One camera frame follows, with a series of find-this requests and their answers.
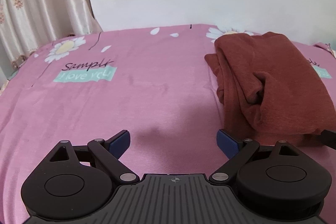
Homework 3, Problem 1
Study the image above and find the rust red knit sweater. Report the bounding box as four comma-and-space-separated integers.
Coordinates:
205, 32, 335, 145

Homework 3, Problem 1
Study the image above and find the beige patterned curtain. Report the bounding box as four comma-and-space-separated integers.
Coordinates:
1, 0, 101, 69

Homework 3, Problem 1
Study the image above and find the pink floral bed sheet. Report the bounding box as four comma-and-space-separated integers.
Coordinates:
0, 23, 336, 224

